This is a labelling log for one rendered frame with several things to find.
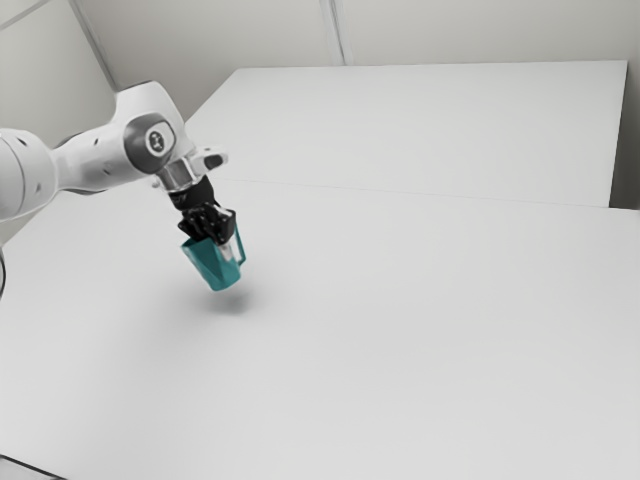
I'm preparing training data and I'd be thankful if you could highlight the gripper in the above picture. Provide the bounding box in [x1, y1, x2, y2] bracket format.
[167, 181, 238, 263]

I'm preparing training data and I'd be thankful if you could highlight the teal faceted mug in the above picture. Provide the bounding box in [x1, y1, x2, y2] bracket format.
[179, 225, 248, 293]

